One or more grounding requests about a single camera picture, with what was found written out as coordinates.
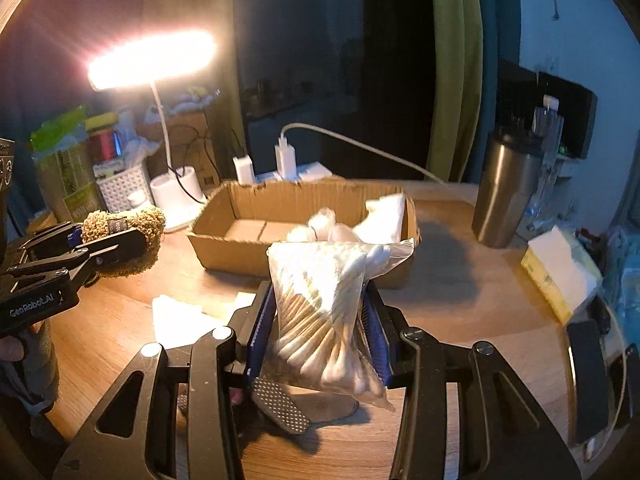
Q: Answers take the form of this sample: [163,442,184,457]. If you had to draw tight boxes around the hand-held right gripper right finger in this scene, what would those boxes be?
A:
[362,280,583,480]

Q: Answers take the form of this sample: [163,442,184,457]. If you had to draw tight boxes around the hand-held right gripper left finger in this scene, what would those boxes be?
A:
[52,280,276,480]

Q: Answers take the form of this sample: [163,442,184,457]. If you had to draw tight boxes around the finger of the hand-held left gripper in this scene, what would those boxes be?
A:
[15,223,84,262]
[7,228,152,288]

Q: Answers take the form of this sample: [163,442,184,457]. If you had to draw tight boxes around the brown fuzzy cloth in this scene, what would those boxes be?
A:
[81,206,167,277]

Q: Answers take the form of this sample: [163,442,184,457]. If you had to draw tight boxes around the clear bag of cotton swabs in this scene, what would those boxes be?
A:
[266,239,416,413]

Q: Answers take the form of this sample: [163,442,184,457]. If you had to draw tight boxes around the brown cardboard box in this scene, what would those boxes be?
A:
[186,178,422,290]

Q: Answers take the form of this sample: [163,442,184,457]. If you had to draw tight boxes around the person's left forearm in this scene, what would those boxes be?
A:
[0,321,61,417]

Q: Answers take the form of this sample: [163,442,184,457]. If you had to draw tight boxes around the person's left hand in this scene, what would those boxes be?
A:
[0,325,41,363]

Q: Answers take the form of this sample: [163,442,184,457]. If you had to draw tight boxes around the white perforated basket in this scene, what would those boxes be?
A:
[95,162,153,214]

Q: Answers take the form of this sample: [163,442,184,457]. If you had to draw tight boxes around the green snack package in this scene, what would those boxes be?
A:
[30,105,102,222]

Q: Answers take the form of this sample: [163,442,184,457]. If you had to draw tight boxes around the flat white tissue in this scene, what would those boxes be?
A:
[151,291,257,349]

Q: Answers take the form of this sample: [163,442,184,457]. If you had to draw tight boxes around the white desk lamp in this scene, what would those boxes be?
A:
[87,30,218,234]

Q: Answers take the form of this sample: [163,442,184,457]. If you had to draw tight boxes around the crumpled white tissue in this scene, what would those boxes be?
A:
[121,134,162,167]

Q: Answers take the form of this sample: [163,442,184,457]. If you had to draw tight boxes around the red jar with yellow lid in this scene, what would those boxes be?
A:
[85,114,122,164]

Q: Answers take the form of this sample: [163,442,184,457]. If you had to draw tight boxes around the white cotton balls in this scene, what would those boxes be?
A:
[289,208,357,244]

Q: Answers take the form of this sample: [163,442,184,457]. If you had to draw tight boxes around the white folded cloth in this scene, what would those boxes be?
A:
[352,192,407,244]

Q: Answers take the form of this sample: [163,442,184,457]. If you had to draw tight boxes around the small white charger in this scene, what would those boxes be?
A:
[232,156,257,185]

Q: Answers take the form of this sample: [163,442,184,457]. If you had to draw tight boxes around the white power strip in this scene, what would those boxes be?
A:
[252,161,334,184]

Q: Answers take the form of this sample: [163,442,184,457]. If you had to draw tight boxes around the tall white charger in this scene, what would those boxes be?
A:
[275,142,300,180]

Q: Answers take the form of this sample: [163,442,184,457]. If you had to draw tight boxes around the yellow tissue pack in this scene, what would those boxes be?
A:
[520,226,604,325]

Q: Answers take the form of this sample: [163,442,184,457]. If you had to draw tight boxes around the stainless steel tumbler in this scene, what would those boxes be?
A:
[471,127,546,249]

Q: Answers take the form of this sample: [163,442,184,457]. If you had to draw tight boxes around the black phone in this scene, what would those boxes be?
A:
[565,319,619,447]

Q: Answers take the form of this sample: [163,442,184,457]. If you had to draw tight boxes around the clear plastic water bottle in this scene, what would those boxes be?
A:
[530,94,567,221]

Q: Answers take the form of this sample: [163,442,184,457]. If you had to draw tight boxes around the black computer monitor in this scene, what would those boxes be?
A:
[537,71,599,161]
[495,59,541,136]

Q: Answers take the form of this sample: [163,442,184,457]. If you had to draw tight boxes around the dark glass window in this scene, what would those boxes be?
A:
[232,0,432,181]

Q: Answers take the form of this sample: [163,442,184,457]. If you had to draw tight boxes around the brown carton with cables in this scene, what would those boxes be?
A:
[136,110,222,187]

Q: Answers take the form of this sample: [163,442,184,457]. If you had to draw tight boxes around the white charging cable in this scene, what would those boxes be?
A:
[280,122,451,185]

